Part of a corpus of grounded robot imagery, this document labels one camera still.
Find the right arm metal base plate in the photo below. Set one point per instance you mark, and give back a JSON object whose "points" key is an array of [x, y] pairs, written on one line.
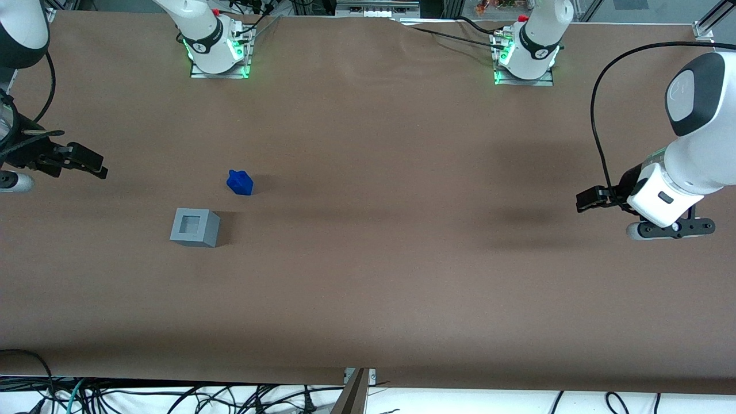
{"points": [[244, 60]]}

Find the small metal edge bracket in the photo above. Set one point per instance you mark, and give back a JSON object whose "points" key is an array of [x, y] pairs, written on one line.
{"points": [[372, 375]]}

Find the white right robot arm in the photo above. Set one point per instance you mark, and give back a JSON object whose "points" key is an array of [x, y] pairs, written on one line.
{"points": [[201, 34]]}

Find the aluminium profile beam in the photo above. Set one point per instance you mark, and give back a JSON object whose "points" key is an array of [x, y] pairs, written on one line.
{"points": [[352, 397]]}

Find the aluminium frame strut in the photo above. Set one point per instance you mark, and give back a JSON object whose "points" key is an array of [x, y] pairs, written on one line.
{"points": [[719, 14]]}

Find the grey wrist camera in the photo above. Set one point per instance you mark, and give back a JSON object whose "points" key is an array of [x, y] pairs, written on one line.
{"points": [[670, 228], [14, 182]]}

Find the white power strip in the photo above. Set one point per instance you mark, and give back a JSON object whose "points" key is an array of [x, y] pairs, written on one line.
{"points": [[376, 11]]}

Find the gray square base block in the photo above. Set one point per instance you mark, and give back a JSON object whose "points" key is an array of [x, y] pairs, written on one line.
{"points": [[195, 228]]}

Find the brown table cover sheet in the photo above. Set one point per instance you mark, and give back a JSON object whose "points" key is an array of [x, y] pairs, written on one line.
{"points": [[368, 241]]}

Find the metal corner bracket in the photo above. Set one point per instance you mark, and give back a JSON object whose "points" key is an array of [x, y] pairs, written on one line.
{"points": [[702, 30], [50, 16]]}

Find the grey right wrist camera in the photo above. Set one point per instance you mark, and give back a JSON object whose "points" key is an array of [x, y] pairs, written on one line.
{"points": [[14, 182]]}

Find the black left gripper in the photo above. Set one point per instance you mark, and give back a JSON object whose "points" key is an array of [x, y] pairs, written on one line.
{"points": [[623, 188]]}

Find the blue plastic part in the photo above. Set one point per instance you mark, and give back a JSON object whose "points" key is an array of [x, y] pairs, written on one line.
{"points": [[240, 183]]}

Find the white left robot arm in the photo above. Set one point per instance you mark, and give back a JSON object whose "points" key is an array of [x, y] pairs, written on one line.
{"points": [[696, 155]]}

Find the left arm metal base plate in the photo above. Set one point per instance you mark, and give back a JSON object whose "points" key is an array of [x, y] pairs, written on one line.
{"points": [[546, 80]]}

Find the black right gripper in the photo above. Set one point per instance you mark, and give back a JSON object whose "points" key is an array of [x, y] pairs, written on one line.
{"points": [[30, 150]]}

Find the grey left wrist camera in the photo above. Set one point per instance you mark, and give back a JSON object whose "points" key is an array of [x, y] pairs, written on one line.
{"points": [[670, 228]]}

